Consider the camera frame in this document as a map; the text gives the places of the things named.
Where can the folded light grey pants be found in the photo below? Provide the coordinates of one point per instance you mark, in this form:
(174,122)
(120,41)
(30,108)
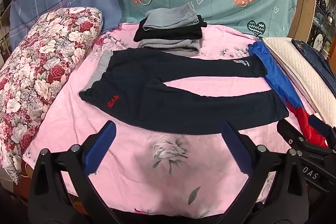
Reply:
(170,16)

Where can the folded black pants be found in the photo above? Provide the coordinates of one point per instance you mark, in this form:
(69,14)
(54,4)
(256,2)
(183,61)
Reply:
(168,32)

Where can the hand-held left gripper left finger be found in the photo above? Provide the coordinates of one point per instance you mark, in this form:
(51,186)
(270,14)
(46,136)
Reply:
(101,145)

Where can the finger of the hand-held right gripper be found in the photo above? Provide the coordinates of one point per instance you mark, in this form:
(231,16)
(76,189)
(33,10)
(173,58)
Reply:
(319,124)
(291,132)

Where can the blue and red garment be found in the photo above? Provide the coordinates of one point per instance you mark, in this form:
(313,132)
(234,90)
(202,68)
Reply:
(278,82)

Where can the white quilted cloth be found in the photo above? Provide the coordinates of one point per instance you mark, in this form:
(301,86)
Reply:
(296,71)

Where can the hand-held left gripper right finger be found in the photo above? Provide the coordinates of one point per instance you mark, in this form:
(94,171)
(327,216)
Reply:
(236,146)

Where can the dark navy pants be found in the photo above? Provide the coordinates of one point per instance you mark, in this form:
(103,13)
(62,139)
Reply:
(168,92)

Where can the dark blue jeans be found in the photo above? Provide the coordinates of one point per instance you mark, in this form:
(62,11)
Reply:
(319,64)

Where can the pink floral bedsheet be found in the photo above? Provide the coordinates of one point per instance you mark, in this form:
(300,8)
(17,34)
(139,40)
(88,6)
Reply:
(147,171)

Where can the glass display cabinet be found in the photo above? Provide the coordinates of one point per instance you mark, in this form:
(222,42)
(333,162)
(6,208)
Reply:
(325,16)

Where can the red floral quilt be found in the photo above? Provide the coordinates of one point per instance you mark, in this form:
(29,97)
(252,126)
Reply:
(39,74)

